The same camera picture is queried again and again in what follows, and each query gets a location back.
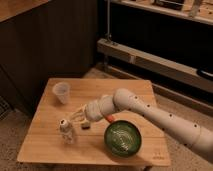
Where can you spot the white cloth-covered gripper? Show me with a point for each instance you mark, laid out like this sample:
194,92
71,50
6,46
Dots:
95,110

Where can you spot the small clear plastic bottle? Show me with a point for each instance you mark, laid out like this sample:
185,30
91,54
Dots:
67,131

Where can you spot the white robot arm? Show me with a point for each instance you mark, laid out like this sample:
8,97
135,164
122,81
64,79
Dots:
192,135

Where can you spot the dark brown rectangular bar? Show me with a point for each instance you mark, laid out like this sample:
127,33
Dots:
86,125

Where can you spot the orange red chili pepper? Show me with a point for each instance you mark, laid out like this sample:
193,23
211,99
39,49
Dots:
110,118

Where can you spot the clear plastic cup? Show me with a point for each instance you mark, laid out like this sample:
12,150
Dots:
62,91

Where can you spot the wooden low table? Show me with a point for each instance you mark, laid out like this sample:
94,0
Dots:
44,144

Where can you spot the green glass bowl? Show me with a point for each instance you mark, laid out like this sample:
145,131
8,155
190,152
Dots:
122,138

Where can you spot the metal vertical pole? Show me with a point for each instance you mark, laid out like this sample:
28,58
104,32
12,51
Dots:
108,35

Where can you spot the long wooden bench beam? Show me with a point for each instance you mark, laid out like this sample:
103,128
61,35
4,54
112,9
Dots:
167,68

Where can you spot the upper wooden shelf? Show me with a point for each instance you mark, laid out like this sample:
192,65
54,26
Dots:
194,10

